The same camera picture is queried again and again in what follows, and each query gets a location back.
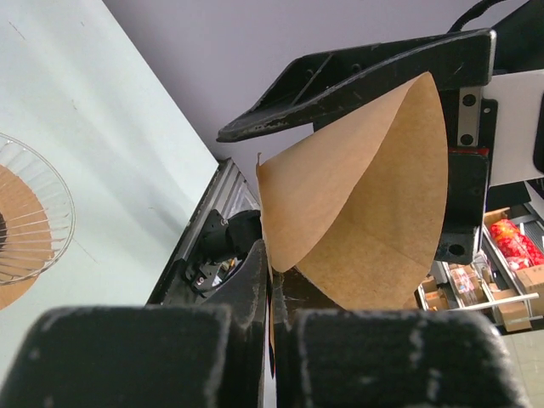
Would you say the background storage shelf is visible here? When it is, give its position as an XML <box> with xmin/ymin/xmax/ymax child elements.
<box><xmin>412</xmin><ymin>178</ymin><xmax>543</xmax><ymax>334</ymax></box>

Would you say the clear glass dripper cone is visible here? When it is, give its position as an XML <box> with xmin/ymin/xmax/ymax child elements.
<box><xmin>1</xmin><ymin>134</ymin><xmax>76</xmax><ymax>286</ymax></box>

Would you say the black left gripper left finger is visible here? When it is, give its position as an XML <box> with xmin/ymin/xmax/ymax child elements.
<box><xmin>1</xmin><ymin>241</ymin><xmax>268</xmax><ymax>407</ymax></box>

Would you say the aluminium frame rail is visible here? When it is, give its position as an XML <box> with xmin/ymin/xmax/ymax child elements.
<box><xmin>147</xmin><ymin>159</ymin><xmax>262</xmax><ymax>305</ymax></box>

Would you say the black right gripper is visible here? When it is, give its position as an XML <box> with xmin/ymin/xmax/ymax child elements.
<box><xmin>217</xmin><ymin>29</ymin><xmax>498</xmax><ymax>264</ymax></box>

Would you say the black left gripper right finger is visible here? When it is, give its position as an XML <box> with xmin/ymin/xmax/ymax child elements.
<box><xmin>271</xmin><ymin>271</ymin><xmax>530</xmax><ymax>407</ymax></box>

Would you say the brown paper coffee filter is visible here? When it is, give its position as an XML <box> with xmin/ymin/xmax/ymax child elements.
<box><xmin>256</xmin><ymin>73</ymin><xmax>448</xmax><ymax>310</ymax></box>

